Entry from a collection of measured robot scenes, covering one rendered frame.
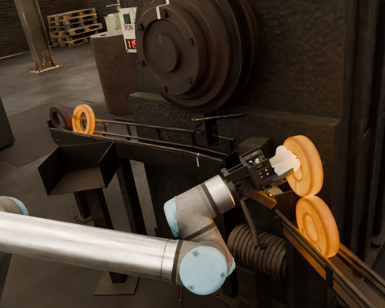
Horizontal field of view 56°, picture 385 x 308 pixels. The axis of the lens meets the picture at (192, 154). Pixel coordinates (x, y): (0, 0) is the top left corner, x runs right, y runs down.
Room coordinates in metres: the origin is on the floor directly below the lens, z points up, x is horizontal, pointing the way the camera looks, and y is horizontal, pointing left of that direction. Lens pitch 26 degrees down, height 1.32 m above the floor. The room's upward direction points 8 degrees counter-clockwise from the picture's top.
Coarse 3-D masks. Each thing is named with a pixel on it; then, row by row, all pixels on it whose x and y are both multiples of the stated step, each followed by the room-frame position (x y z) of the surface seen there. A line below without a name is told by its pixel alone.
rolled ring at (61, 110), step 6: (54, 108) 2.01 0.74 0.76; (60, 108) 1.99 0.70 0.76; (54, 114) 2.06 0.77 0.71; (60, 114) 1.97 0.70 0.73; (66, 114) 1.97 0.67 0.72; (54, 120) 2.06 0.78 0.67; (66, 120) 1.95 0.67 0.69; (54, 126) 2.06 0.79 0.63; (60, 126) 2.06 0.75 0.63; (66, 126) 1.96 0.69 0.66; (72, 126) 1.97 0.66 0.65
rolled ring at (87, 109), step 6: (78, 108) 1.93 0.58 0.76; (84, 108) 1.89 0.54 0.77; (90, 108) 1.89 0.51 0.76; (78, 114) 1.95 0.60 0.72; (90, 114) 1.85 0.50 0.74; (72, 120) 1.95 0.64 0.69; (78, 120) 1.95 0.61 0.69; (90, 120) 1.83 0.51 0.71; (78, 126) 1.93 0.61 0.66; (90, 126) 1.83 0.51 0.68; (84, 132) 1.85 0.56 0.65; (90, 132) 1.83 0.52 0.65
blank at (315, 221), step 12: (300, 204) 0.77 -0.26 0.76; (312, 204) 0.71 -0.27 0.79; (324, 204) 0.71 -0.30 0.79; (300, 216) 0.77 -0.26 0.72; (312, 216) 0.71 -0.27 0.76; (324, 216) 0.68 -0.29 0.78; (300, 228) 0.77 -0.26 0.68; (312, 228) 0.75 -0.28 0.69; (324, 228) 0.66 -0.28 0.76; (336, 228) 0.66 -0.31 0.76; (312, 240) 0.71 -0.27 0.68; (324, 240) 0.66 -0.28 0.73; (336, 240) 0.65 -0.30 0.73; (324, 252) 0.65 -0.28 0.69; (336, 252) 0.65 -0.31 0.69
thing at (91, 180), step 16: (80, 144) 1.50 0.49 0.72; (96, 144) 1.49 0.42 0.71; (112, 144) 1.46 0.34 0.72; (48, 160) 1.41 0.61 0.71; (64, 160) 1.52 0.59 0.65; (80, 160) 1.51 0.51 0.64; (96, 160) 1.49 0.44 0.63; (112, 160) 1.41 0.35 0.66; (48, 176) 1.37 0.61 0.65; (64, 176) 1.48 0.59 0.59; (80, 176) 1.44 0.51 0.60; (96, 176) 1.40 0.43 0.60; (112, 176) 1.37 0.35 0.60; (48, 192) 1.33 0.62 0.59; (64, 192) 1.31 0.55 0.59; (96, 192) 1.36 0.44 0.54; (96, 208) 1.37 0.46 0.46; (96, 224) 1.37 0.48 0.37; (112, 272) 1.37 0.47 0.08; (112, 288) 1.34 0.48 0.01; (128, 288) 1.32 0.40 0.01
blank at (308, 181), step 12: (288, 144) 0.84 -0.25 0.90; (300, 144) 0.78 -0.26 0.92; (312, 144) 0.78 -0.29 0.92; (300, 156) 0.78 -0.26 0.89; (312, 156) 0.75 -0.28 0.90; (300, 168) 0.83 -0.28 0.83; (312, 168) 0.73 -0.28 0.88; (288, 180) 0.84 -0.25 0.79; (300, 180) 0.78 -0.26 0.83; (312, 180) 0.73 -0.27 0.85; (300, 192) 0.77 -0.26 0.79; (312, 192) 0.74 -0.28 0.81
